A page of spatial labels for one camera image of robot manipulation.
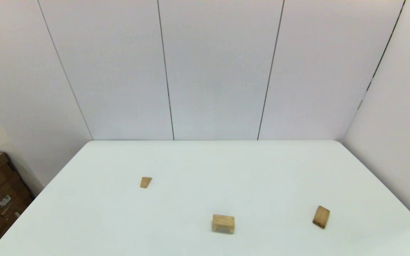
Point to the arched light wooden block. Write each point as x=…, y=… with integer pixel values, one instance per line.
x=223, y=224

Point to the rectangular dark wooden block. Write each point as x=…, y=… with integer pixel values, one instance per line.
x=321, y=217

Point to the triangular wooden block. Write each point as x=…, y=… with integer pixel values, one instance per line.
x=146, y=182

